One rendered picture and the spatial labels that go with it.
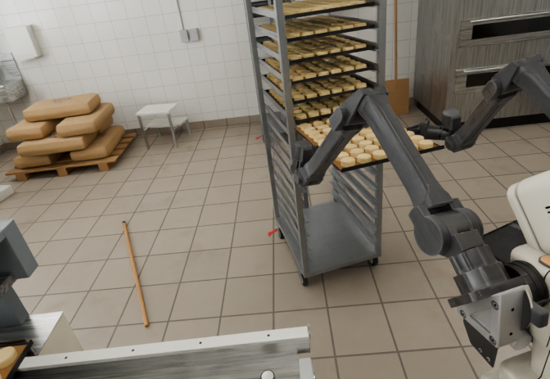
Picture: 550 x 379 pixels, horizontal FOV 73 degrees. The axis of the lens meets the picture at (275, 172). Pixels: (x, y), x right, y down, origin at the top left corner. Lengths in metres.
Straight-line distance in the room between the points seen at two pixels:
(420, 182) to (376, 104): 0.22
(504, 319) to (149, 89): 4.64
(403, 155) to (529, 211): 0.25
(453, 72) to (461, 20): 0.46
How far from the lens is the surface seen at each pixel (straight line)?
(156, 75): 4.92
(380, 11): 1.77
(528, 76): 1.18
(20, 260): 1.20
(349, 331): 2.12
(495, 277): 0.75
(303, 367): 0.99
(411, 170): 0.83
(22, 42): 5.34
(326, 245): 2.37
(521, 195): 0.81
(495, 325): 0.76
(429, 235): 0.78
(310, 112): 1.80
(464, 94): 4.15
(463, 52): 4.03
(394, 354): 2.06
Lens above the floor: 1.66
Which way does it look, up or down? 28 degrees down
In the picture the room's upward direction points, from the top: 8 degrees counter-clockwise
